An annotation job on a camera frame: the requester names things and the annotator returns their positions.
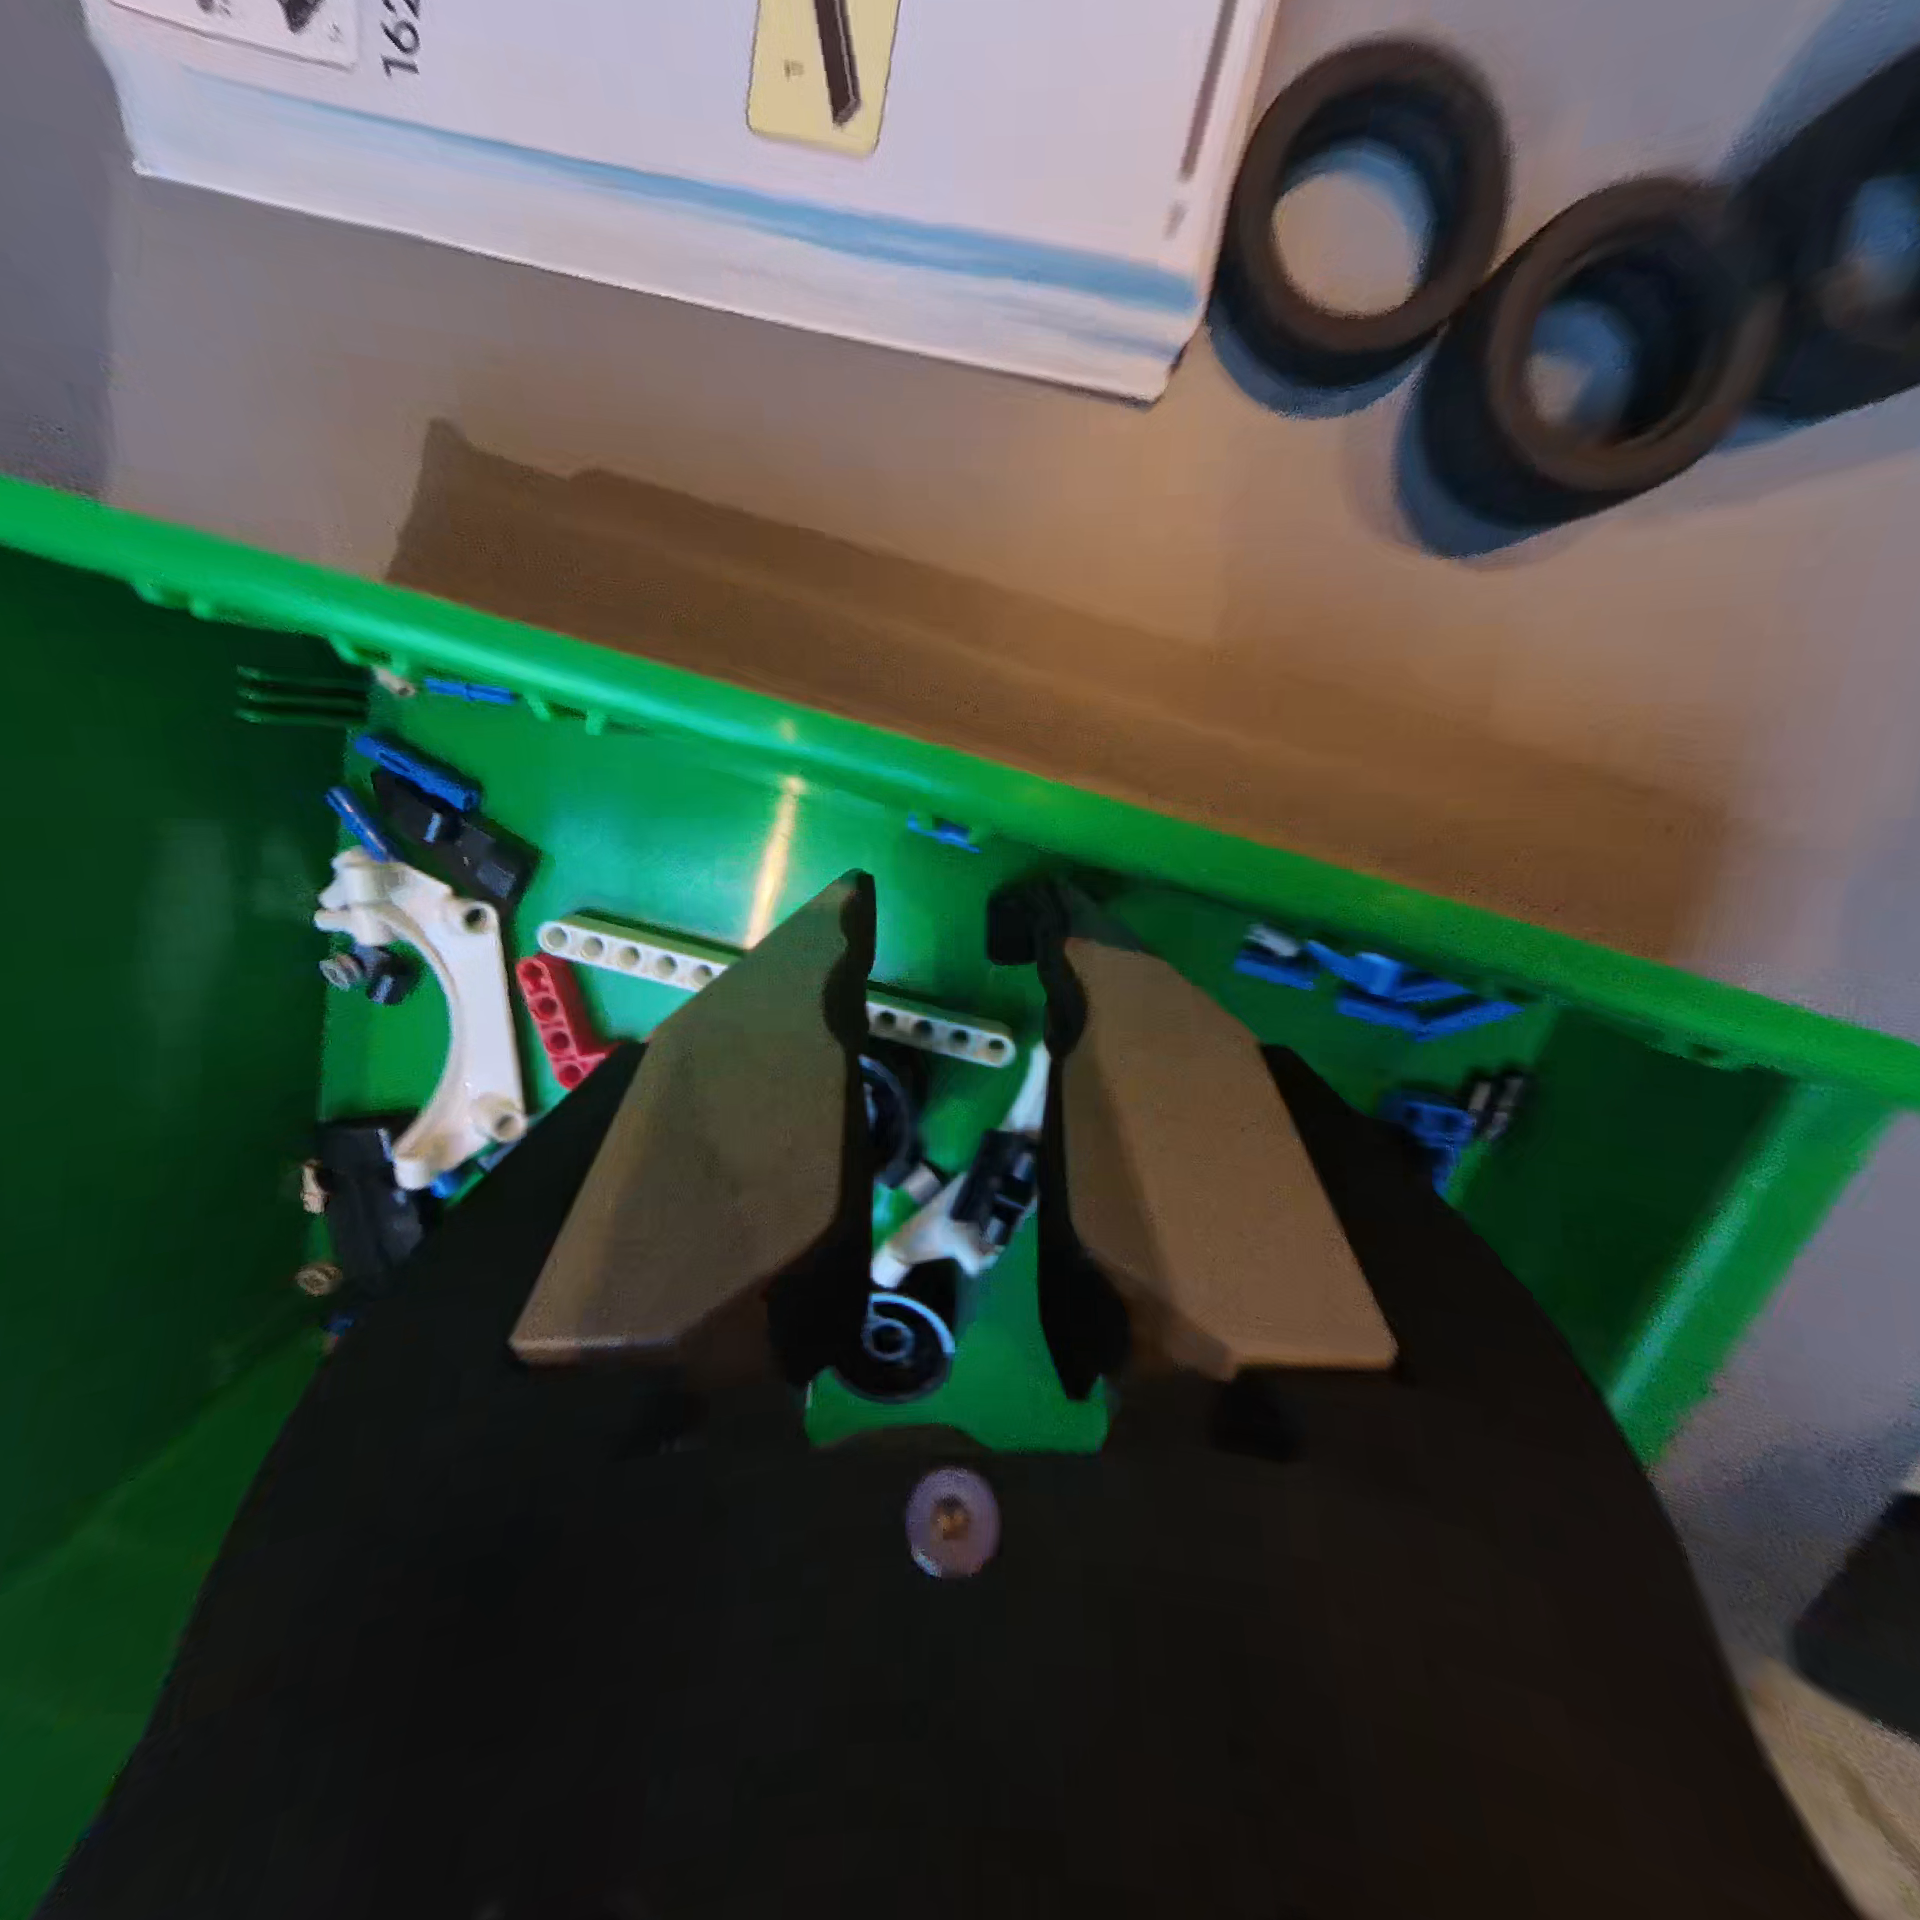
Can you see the white curved fender piece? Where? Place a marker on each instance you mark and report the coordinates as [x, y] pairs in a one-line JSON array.
[[946, 1224], [482, 1019]]

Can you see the long white holed beam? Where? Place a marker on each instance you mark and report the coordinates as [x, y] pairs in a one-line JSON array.
[[630, 953]]

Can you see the black rubber tyre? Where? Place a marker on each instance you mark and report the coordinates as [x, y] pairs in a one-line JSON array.
[[1477, 359], [1799, 181], [1254, 225]]

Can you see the green plastic bin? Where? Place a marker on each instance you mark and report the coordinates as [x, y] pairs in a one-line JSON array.
[[149, 901]]

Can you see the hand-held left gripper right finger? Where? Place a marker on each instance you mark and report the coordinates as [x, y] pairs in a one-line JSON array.
[[1214, 1185]]

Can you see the open instruction booklet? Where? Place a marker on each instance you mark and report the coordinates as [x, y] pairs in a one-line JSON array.
[[601, 149]]

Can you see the black wheel rim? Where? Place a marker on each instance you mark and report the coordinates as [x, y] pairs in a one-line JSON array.
[[892, 1109], [902, 1341]]

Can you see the scattered small brick pieces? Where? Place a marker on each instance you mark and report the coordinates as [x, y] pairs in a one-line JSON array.
[[1396, 991]]

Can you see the red angled beam piece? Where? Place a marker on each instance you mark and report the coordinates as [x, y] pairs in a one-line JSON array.
[[564, 1027]]

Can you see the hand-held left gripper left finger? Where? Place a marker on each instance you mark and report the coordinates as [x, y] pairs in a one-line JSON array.
[[706, 1170]]

